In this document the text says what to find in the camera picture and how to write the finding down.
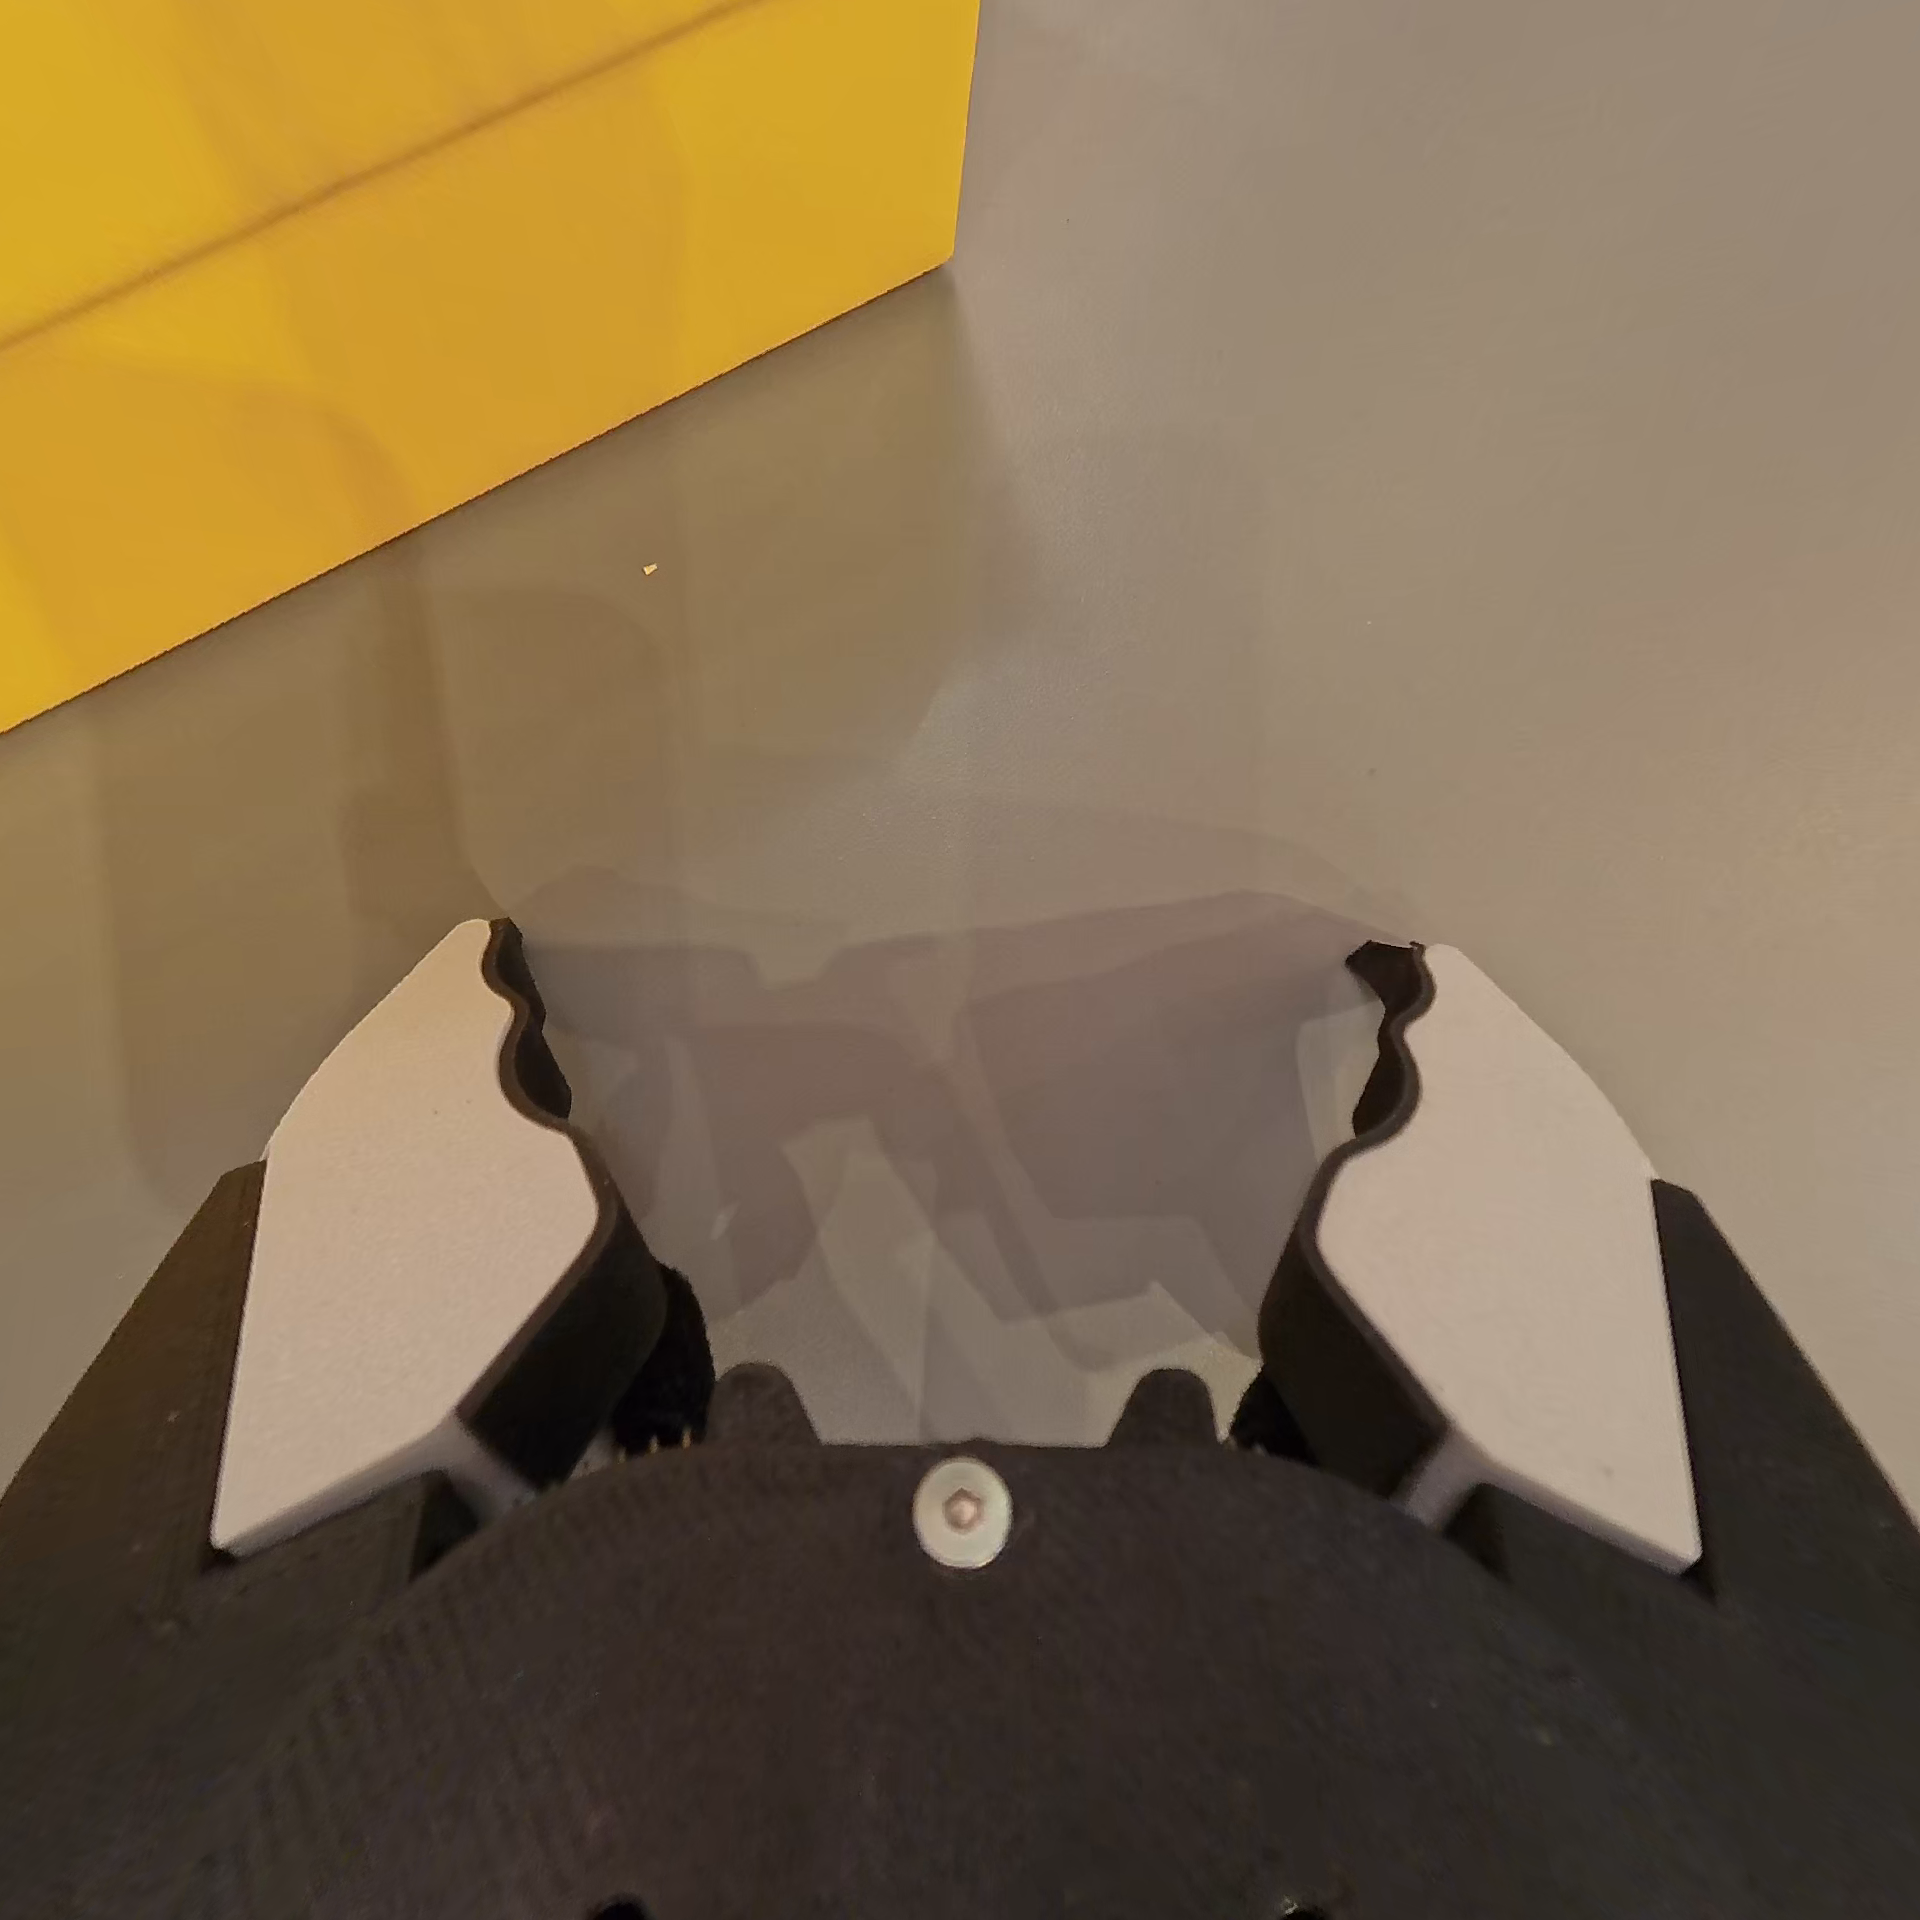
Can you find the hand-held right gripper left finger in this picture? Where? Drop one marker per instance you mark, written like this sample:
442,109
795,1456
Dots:
391,1229

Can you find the yellow plastic box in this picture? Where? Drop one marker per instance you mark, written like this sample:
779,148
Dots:
376,300

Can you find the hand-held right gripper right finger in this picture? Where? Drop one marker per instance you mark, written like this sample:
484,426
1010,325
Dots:
1515,1275

